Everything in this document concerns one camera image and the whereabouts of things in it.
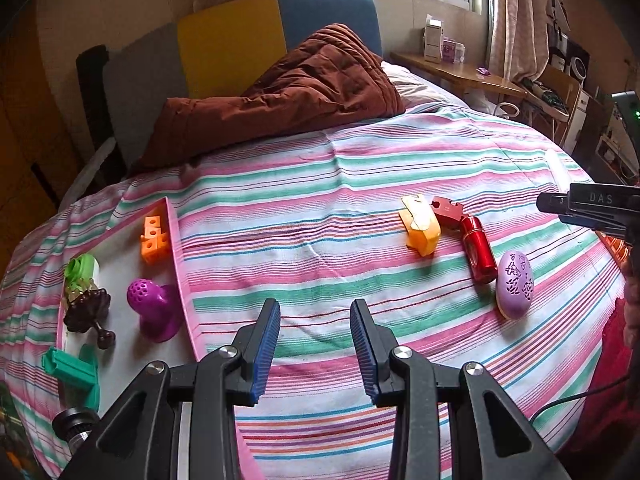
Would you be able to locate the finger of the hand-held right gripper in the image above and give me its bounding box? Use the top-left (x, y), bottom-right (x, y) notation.
top-left (559, 212), bottom-right (635, 242)
top-left (537, 192), bottom-right (572, 215)

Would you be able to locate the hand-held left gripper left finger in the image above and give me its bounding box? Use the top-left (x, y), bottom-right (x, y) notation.
top-left (60, 298), bottom-right (282, 480)

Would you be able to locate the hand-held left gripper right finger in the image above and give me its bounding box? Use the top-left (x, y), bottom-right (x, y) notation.
top-left (350, 298), bottom-right (571, 480)

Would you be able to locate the orange plastic rack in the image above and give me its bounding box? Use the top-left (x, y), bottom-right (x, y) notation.
top-left (597, 235), bottom-right (629, 264)

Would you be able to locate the purple perforated funnel piece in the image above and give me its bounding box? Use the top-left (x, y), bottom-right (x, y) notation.
top-left (126, 279), bottom-right (184, 344)

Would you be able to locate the orange plastic block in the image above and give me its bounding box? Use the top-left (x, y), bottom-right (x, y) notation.
top-left (140, 215), bottom-right (170, 265)

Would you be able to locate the pink tray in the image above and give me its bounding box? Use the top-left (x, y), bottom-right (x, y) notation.
top-left (52, 197), bottom-right (266, 480)

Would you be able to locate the dark brown pegged piece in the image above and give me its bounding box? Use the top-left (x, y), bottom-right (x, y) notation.
top-left (63, 287), bottom-right (117, 351)

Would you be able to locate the black round knob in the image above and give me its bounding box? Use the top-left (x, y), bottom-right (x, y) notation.
top-left (52, 407), bottom-right (101, 457)

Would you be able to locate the person's right hand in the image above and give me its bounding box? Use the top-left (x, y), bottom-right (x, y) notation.
top-left (620, 240), bottom-right (640, 350)

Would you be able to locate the lilac perforated oval case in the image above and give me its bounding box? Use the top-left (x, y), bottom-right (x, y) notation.
top-left (495, 250), bottom-right (536, 320)

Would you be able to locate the red metal cylinder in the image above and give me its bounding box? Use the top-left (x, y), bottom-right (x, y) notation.
top-left (460, 216), bottom-right (498, 285)

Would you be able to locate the wooden folding chair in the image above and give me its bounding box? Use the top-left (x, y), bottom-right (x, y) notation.
top-left (520, 65), bottom-right (584, 147)

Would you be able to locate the red notched plastic piece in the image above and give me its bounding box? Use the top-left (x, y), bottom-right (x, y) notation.
top-left (431, 196), bottom-right (469, 229)

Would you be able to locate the white plastic bag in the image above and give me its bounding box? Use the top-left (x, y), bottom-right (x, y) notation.
top-left (470, 92), bottom-right (521, 121)

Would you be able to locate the red cloth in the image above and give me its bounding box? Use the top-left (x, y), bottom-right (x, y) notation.
top-left (582, 300), bottom-right (640, 461)

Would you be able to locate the yellow plastic piece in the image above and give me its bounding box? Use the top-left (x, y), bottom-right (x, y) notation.
top-left (398, 194), bottom-right (443, 257)

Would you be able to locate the wooden desk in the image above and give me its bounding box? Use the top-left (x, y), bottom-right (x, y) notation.
top-left (390, 50), bottom-right (527, 107)

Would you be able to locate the cluttered dark shelf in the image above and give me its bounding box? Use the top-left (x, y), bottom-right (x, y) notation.
top-left (545, 0), bottom-right (640, 181)

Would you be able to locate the striped blanket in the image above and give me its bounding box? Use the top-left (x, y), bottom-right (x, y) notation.
top-left (0, 107), bottom-right (632, 480)

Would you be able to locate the pale pink pillow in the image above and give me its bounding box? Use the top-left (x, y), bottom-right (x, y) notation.
top-left (382, 61), bottom-right (452, 111)

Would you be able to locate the teal plastic piece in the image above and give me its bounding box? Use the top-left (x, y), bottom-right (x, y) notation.
top-left (42, 344), bottom-right (101, 411)

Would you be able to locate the light green plastic piece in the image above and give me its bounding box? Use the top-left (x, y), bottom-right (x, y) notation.
top-left (64, 253), bottom-right (99, 301)

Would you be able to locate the tall white box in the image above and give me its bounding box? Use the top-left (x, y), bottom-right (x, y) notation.
top-left (424, 17), bottom-right (445, 63)

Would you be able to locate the brown quilt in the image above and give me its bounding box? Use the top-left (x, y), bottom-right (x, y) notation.
top-left (132, 23), bottom-right (407, 172)

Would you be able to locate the multicolour padded headboard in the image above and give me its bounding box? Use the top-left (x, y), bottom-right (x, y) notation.
top-left (75, 0), bottom-right (384, 171)

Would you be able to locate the wooden wardrobe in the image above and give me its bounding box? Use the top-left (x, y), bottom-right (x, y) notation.
top-left (0, 10), bottom-right (87, 266)

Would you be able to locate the black cable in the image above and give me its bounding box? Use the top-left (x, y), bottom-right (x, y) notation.
top-left (529, 374), bottom-right (637, 422)

